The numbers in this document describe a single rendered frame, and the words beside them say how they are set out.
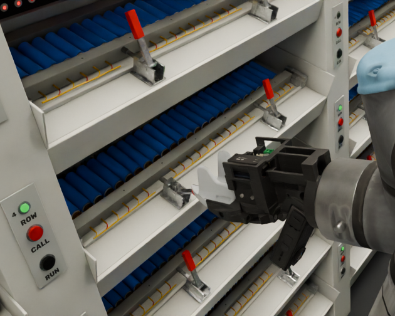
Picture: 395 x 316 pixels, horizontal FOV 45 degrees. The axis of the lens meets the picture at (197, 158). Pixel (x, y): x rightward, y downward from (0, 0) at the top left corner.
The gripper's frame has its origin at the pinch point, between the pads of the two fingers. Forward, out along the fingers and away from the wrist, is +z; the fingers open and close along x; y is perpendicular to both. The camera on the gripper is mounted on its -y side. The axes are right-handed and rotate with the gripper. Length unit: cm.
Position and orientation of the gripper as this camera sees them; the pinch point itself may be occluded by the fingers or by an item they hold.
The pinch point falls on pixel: (204, 189)
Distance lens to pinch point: 67.0
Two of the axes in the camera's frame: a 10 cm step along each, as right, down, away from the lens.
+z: -7.1, -0.9, 7.0
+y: -2.7, -8.8, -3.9
